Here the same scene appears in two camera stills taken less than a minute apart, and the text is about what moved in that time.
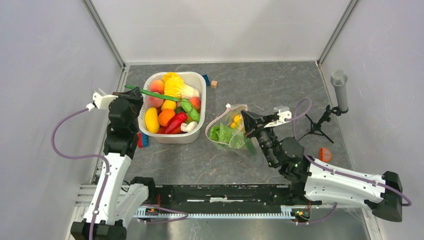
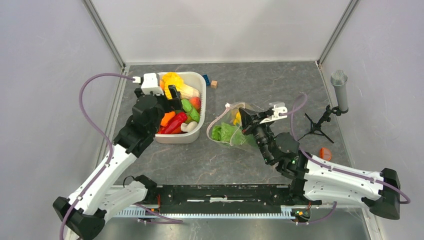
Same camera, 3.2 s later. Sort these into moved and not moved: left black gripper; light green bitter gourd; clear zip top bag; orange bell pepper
Moved: left black gripper
Not moved: clear zip top bag; orange bell pepper; light green bitter gourd
